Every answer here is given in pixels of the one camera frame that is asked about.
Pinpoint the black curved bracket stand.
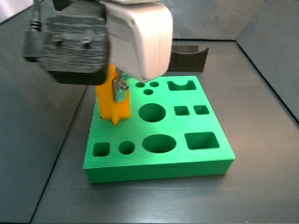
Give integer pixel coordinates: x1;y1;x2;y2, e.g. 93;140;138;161
168;45;209;72

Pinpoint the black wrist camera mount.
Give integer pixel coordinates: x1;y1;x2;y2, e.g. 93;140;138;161
38;0;109;86

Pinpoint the orange star prism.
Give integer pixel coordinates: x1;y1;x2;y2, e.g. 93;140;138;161
96;64;130;125

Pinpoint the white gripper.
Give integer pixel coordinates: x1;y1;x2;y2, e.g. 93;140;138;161
100;0;173;103

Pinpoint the green shape sorter board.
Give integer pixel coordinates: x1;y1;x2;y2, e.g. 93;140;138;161
82;76;234;183

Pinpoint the black camera cable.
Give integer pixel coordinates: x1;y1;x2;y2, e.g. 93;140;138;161
21;0;43;63

